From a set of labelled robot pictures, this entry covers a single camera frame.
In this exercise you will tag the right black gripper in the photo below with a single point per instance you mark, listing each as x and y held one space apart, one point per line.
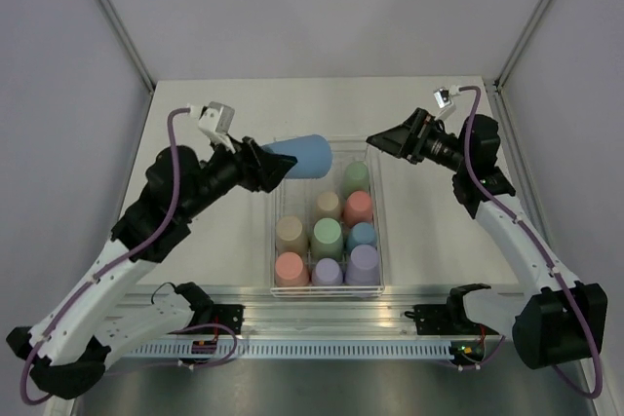
409 138

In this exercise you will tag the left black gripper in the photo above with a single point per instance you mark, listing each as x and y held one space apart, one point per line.
262 170

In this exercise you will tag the beige cup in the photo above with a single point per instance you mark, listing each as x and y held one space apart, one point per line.
328 205
291 236

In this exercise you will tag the green cup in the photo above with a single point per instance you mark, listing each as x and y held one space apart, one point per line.
356 177
327 240

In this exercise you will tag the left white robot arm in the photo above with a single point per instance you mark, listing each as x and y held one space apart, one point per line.
68 352

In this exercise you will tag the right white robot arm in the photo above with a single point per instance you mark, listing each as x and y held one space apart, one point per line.
559 318

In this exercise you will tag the pink cup rear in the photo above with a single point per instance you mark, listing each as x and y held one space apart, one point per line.
358 208

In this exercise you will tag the pink cup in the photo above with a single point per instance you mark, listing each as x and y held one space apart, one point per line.
358 208
290 270

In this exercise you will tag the light blue cup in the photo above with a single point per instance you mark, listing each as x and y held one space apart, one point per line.
362 233

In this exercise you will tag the pink cup front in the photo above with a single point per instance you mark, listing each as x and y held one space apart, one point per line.
290 270

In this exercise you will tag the small purple cup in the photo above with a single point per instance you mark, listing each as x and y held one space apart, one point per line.
327 272

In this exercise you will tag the large purple cup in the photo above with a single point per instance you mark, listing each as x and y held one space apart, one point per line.
363 266

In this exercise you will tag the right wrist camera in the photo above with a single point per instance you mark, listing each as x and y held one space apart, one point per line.
444 99

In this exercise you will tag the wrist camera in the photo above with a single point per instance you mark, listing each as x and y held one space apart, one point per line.
444 99
214 122

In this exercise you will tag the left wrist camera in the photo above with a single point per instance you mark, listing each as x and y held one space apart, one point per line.
214 122

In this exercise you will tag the clear wire dish rack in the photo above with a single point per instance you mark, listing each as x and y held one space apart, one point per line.
297 196

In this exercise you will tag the aluminium front rail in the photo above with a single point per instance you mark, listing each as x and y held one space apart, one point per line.
377 318

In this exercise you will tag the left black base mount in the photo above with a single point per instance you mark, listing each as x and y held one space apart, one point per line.
217 320

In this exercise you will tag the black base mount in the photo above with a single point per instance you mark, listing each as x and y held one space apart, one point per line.
431 320
217 320

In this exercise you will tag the white slotted cable duct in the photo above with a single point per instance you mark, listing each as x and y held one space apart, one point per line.
294 349

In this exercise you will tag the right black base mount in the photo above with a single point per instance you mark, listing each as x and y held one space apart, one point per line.
431 320

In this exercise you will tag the right aluminium frame post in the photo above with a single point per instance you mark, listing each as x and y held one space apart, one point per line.
534 20

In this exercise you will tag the aluminium frame post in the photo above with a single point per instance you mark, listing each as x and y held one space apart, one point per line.
125 40
534 20

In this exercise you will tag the left aluminium frame post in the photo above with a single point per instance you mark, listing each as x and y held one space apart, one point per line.
125 40

